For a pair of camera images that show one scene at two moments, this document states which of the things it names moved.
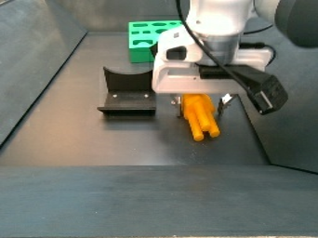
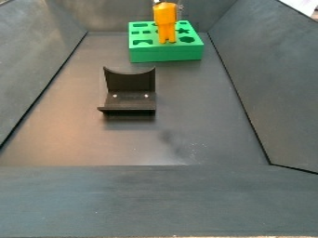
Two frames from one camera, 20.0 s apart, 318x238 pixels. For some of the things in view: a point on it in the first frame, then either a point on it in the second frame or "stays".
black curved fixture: [130, 96] stays
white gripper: [177, 72] -> [181, 6]
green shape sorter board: [143, 36] stays
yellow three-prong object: [199, 111] -> [166, 19]
